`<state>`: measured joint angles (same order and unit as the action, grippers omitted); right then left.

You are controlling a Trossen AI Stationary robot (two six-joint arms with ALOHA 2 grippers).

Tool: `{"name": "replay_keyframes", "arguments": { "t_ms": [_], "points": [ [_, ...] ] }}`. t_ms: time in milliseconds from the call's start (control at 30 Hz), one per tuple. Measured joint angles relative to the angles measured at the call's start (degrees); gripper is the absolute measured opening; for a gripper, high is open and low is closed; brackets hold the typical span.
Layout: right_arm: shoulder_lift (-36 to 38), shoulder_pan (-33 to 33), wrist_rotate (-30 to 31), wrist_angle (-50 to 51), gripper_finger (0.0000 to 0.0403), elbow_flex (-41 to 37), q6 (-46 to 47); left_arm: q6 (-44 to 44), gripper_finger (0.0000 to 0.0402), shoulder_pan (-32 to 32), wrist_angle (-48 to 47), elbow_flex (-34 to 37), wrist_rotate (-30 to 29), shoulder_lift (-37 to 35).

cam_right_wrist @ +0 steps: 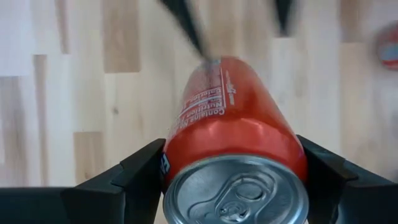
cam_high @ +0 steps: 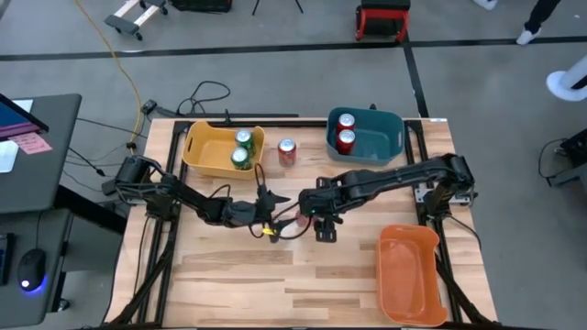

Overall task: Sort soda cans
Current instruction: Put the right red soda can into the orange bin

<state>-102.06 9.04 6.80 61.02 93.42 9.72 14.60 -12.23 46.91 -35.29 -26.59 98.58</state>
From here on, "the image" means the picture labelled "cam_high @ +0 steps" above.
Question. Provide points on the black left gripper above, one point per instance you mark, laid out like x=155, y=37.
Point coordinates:
x=243, y=213

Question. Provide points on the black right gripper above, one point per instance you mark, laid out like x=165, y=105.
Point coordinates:
x=321, y=201

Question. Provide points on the orange Fanta soda can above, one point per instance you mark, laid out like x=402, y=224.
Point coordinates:
x=287, y=153

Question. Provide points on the red Coca-Cola soda can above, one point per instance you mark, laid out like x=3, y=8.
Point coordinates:
x=346, y=141
x=346, y=122

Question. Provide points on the green Sprite soda can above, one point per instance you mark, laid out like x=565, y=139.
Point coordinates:
x=240, y=158
x=244, y=137

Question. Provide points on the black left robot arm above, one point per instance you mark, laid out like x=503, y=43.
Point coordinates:
x=183, y=192

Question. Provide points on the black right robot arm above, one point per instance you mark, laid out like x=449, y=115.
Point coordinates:
x=394, y=176

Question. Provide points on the blue plastic bin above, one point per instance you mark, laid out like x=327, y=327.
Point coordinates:
x=376, y=137

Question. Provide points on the yellow plastic bin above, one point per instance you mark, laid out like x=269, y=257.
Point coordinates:
x=211, y=151

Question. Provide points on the orange plastic bin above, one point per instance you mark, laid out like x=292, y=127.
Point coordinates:
x=408, y=275

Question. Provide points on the black power adapter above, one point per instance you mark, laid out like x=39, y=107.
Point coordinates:
x=149, y=106

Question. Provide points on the red step stool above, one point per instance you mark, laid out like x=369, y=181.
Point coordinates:
x=383, y=18

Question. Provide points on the black case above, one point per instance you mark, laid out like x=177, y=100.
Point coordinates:
x=202, y=4

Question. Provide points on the grey desk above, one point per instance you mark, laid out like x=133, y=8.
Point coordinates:
x=27, y=311
x=41, y=160

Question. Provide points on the black floor device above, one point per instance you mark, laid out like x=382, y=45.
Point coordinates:
x=573, y=151

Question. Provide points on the black computer mouse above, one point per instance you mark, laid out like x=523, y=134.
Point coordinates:
x=31, y=270

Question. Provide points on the pink sticky note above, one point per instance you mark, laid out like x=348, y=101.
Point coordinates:
x=31, y=143

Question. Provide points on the laptop screen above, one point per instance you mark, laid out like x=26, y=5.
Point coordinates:
x=18, y=119

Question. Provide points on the white paper sheet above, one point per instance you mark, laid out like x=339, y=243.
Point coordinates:
x=7, y=156

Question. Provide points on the black keyboard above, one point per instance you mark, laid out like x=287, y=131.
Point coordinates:
x=3, y=259

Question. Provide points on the person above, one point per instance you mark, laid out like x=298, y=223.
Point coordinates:
x=541, y=11

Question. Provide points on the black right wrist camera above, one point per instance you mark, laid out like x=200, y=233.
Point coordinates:
x=328, y=233

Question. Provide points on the black metal table frame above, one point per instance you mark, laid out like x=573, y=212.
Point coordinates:
x=298, y=124

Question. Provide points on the white round pedestal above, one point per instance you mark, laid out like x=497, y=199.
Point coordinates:
x=566, y=84

